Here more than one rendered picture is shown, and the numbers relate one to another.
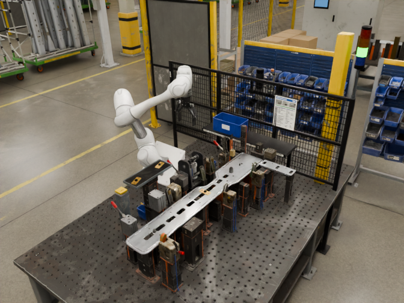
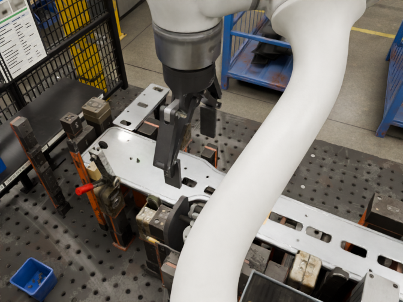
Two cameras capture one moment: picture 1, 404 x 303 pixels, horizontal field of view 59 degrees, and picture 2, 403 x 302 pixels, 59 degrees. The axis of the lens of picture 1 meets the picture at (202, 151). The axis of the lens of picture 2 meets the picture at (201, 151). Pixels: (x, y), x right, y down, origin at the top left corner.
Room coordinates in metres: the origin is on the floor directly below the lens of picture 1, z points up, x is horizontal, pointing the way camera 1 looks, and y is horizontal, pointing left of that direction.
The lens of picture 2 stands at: (2.47, 0.53, 1.93)
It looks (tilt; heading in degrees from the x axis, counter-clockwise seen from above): 47 degrees down; 258
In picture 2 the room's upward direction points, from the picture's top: straight up
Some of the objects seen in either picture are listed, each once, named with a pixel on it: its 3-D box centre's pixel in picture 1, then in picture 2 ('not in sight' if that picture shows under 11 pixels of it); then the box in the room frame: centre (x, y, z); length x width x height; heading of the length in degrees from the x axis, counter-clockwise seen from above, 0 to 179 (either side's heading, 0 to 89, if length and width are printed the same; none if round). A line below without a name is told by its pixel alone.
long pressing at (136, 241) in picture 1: (204, 194); (270, 213); (2.14, -0.01, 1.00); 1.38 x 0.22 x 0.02; 141
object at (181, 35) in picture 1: (180, 73); not in sight; (5.05, 0.28, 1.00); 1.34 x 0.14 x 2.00; 54
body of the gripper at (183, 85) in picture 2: (185, 101); (189, 82); (2.40, 0.11, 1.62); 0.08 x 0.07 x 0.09; 51
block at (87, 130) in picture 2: (256, 167); (90, 161); (2.72, -0.48, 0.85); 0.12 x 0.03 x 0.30; 51
